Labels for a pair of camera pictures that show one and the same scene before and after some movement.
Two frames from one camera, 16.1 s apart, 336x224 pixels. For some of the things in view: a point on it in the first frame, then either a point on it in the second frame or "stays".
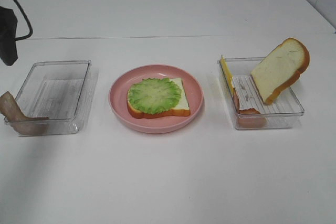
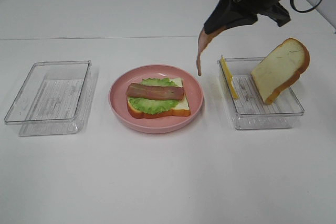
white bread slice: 182,108 stays
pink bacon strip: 248,118 → 204,40
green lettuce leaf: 154,96 stays
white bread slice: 281,68 stays
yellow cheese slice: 228,73 stays
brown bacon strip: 10,110 → 155,92
